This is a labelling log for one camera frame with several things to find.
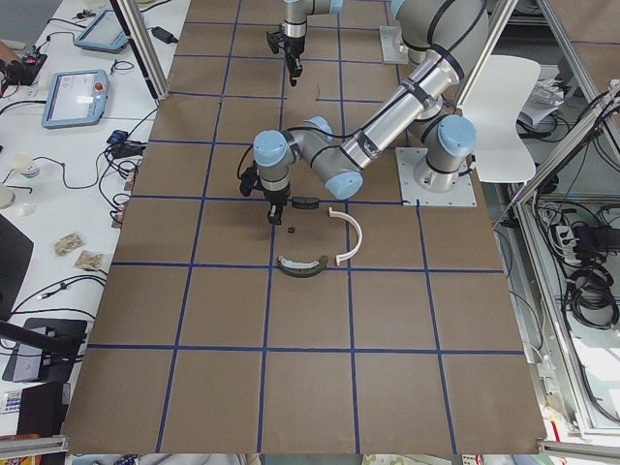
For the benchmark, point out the aluminium frame post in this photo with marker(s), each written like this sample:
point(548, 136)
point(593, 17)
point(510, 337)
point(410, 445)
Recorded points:
point(133, 26)

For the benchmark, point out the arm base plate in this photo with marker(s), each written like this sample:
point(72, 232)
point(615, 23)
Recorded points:
point(460, 194)
point(393, 48)

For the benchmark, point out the black power adapter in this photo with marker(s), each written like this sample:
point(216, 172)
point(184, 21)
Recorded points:
point(163, 35)

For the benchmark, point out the dark green brake shoe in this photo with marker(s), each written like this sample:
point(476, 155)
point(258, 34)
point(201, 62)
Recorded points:
point(302, 270)

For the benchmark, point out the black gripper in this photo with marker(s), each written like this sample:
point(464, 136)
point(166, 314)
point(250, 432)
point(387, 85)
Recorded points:
point(294, 46)
point(276, 198)

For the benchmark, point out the small black brake pad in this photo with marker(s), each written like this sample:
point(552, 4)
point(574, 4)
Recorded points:
point(305, 203)

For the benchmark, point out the lower blue teach pendant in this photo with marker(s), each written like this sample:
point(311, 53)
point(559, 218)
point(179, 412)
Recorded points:
point(76, 99)

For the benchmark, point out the white paper cup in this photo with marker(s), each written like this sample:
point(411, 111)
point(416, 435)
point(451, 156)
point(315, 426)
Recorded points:
point(24, 164)

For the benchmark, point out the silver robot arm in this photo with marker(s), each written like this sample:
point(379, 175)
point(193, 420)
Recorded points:
point(294, 29)
point(444, 41)

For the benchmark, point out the upper blue teach pendant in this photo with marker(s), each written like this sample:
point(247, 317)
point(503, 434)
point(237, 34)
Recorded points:
point(104, 33)

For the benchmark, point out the white curved plastic part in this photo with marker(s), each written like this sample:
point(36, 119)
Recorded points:
point(354, 227)

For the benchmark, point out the blue teach pendant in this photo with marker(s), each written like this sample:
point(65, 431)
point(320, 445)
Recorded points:
point(104, 33)
point(76, 99)

